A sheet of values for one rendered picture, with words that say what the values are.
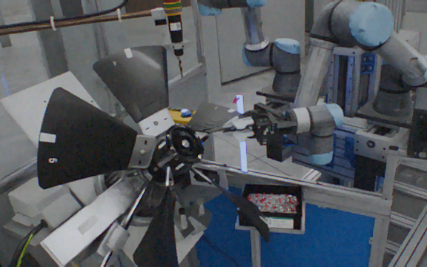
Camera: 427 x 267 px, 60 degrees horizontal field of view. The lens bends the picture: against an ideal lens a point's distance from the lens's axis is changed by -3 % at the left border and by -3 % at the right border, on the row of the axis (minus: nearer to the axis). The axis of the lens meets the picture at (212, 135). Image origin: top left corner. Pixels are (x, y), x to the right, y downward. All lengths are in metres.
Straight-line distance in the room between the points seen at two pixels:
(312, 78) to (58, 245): 0.88
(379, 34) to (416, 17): 1.47
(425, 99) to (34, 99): 1.13
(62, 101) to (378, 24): 0.85
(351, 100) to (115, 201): 1.16
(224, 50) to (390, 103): 3.62
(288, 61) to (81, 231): 1.19
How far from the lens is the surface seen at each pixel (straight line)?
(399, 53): 1.30
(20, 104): 1.19
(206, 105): 1.31
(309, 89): 1.28
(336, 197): 1.44
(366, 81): 1.82
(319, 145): 1.21
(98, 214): 0.98
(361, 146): 1.55
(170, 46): 0.98
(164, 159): 0.98
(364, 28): 1.14
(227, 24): 4.99
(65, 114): 0.89
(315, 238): 1.61
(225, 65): 5.06
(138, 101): 1.09
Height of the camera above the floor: 1.67
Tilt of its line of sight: 26 degrees down
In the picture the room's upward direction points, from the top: 6 degrees counter-clockwise
